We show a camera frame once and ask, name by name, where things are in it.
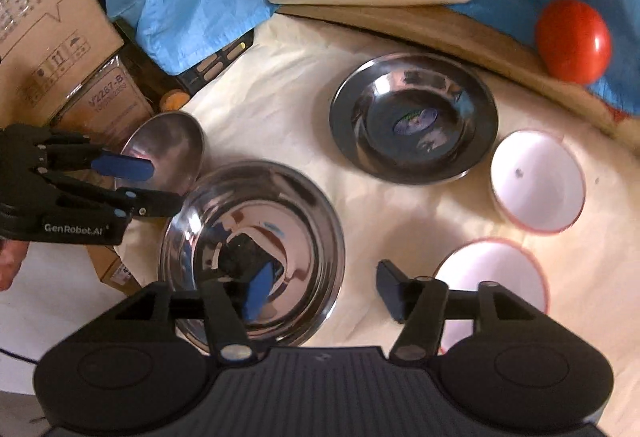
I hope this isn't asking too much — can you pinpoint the small steel bowl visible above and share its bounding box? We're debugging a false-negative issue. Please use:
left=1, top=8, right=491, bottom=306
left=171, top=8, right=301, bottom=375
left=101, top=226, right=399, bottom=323
left=114, top=111, right=206, bottom=198

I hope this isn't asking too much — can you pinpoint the black cable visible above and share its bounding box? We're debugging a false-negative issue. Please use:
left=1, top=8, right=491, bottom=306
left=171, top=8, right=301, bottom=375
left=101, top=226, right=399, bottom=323
left=0, top=347, right=43, bottom=366

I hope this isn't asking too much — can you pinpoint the large steel bowl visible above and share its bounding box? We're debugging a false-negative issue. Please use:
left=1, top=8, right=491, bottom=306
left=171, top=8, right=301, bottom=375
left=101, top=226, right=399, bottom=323
left=159, top=160, right=346, bottom=355

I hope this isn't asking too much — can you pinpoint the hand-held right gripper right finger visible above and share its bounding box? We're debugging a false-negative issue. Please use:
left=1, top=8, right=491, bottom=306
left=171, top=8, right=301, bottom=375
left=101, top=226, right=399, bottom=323
left=376, top=259, right=543, bottom=364

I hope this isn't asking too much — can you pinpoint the red tomato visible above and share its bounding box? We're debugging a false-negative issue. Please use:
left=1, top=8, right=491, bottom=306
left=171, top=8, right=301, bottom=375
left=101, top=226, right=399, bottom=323
left=535, top=0, right=613, bottom=85

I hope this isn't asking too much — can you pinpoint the cardboard box white label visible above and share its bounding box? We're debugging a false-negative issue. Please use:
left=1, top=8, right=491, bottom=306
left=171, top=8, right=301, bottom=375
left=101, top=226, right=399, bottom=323
left=87, top=244, right=143, bottom=293

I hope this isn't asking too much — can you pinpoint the steel plate with sticker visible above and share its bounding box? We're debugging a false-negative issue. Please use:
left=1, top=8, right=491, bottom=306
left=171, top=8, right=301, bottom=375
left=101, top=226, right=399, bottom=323
left=329, top=53, right=499, bottom=184

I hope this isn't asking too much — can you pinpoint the wooden board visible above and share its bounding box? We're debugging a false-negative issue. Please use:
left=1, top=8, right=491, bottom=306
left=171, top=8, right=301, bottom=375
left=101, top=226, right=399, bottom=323
left=275, top=4, right=640, bottom=143

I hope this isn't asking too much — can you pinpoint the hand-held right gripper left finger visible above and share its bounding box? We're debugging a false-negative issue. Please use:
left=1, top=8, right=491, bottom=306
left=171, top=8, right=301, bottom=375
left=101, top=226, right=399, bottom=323
left=107, top=261, right=277, bottom=364

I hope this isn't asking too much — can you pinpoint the white bowl red rim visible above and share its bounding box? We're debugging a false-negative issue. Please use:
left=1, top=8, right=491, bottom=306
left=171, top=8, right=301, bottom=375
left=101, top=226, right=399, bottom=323
left=432, top=238, right=550, bottom=353

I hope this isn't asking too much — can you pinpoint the black plastic tray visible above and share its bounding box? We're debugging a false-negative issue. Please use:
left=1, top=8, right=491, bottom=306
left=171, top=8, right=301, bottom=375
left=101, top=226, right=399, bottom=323
left=115, top=17, right=256, bottom=110

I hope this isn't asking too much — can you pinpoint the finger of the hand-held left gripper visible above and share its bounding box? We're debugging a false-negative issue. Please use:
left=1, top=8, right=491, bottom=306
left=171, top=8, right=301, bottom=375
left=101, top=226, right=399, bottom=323
left=47, top=172, right=183, bottom=220
left=30, top=130, right=155, bottom=181

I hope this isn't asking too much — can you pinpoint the person's left hand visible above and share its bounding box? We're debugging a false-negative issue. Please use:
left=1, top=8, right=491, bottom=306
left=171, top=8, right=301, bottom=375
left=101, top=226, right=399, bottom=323
left=0, top=239, right=27, bottom=292

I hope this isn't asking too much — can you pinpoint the large cardboard box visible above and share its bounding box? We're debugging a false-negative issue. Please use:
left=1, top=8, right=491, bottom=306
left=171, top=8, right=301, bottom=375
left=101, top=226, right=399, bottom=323
left=0, top=0, right=126, bottom=128

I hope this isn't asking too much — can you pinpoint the white bowl with dark mark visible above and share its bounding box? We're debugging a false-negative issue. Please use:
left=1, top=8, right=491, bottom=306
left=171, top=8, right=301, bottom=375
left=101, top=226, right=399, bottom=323
left=490, top=130, right=587, bottom=233

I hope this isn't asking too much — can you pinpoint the orange round piece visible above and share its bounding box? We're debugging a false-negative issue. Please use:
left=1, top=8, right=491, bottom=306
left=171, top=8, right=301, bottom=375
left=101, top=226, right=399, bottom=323
left=160, top=90, right=190, bottom=112

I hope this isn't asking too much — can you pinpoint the small cardboard box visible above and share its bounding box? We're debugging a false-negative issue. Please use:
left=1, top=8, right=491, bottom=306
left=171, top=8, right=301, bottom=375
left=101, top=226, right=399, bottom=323
left=50, top=54, right=156, bottom=143

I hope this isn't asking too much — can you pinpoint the cream paper table cover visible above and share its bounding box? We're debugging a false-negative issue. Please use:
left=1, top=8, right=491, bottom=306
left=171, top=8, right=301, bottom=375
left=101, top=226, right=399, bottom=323
left=0, top=12, right=640, bottom=418

